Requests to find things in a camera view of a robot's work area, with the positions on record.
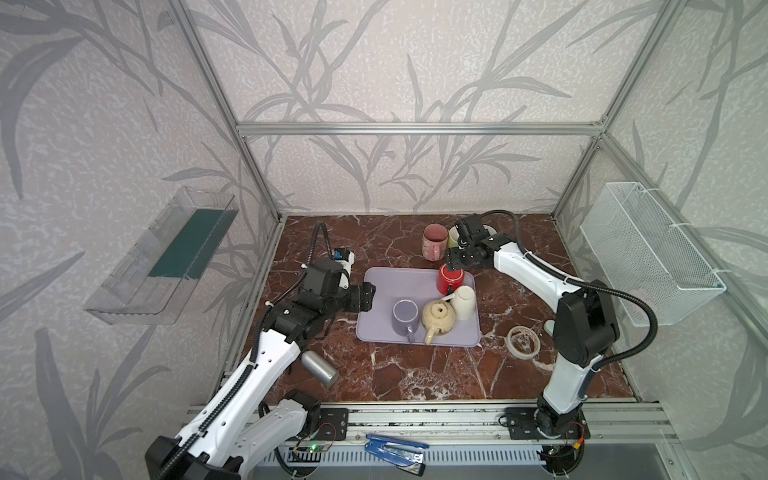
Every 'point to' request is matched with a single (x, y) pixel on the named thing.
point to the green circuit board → (317, 448)
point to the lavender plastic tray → (418, 284)
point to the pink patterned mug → (434, 242)
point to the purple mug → (405, 318)
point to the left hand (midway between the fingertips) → (366, 279)
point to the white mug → (463, 301)
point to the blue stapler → (401, 455)
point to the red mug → (448, 281)
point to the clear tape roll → (522, 342)
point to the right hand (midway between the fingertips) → (457, 251)
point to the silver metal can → (318, 368)
